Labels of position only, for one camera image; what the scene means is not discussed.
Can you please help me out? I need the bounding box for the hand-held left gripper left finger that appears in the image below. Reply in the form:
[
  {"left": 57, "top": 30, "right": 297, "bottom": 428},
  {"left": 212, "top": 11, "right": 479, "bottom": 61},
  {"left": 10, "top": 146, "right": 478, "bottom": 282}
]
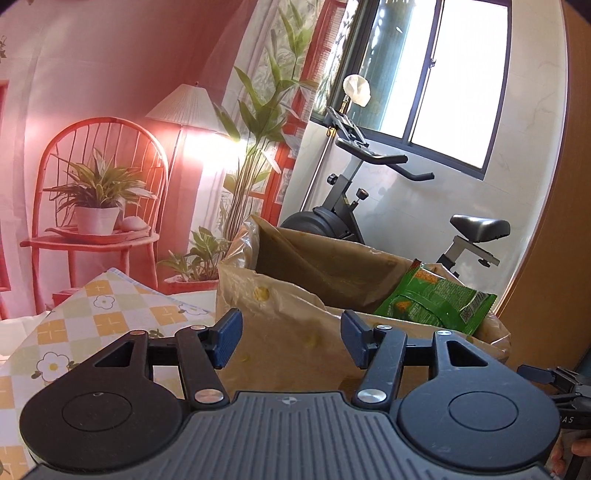
[{"left": 92, "top": 308, "right": 244, "bottom": 408}]

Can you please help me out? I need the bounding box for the printed wall backdrop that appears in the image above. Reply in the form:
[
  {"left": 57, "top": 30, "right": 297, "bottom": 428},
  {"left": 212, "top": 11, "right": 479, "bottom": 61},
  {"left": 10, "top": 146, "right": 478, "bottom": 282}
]
[{"left": 0, "top": 0, "right": 370, "bottom": 319}]

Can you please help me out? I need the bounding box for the black exercise bike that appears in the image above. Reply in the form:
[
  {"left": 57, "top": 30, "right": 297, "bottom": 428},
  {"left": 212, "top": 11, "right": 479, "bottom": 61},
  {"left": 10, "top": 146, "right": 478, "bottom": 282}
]
[{"left": 279, "top": 106, "right": 512, "bottom": 282}]

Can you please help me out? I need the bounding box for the person's right hand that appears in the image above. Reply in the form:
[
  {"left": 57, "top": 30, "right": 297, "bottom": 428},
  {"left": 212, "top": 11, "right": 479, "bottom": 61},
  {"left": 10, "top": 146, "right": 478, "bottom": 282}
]
[{"left": 549, "top": 436, "right": 591, "bottom": 480}]

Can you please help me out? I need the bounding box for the glass window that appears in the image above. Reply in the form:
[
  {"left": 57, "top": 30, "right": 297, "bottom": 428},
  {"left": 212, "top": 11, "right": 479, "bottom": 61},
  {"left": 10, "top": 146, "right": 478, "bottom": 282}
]
[{"left": 309, "top": 0, "right": 513, "bottom": 181}]

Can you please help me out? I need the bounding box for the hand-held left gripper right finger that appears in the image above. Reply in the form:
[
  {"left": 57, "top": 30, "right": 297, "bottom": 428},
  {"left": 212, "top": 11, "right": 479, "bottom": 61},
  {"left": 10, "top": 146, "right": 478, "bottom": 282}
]
[{"left": 341, "top": 310, "right": 492, "bottom": 408}]

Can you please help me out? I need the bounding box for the checkered flower tablecloth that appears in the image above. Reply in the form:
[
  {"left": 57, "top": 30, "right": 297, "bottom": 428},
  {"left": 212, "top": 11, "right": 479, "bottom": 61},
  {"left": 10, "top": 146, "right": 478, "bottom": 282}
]
[{"left": 0, "top": 268, "right": 218, "bottom": 480}]

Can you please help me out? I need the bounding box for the green snack packet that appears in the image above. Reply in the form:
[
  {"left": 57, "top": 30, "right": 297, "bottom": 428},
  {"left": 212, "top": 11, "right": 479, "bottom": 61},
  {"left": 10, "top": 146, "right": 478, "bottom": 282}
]
[{"left": 373, "top": 258, "right": 498, "bottom": 337}]

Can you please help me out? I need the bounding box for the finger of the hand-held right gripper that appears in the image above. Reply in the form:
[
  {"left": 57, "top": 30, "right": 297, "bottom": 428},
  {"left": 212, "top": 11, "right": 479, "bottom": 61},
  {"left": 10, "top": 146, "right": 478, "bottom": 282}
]
[{"left": 516, "top": 364, "right": 573, "bottom": 393}]

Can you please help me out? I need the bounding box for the taped cardboard box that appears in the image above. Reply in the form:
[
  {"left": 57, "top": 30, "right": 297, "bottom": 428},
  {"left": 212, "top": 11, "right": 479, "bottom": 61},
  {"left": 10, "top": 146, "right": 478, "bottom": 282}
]
[{"left": 216, "top": 213, "right": 513, "bottom": 393}]

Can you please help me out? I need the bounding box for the white cloth bundle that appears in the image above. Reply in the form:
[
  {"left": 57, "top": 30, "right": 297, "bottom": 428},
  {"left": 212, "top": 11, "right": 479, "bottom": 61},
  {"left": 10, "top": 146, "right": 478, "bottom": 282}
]
[{"left": 342, "top": 74, "right": 371, "bottom": 108}]

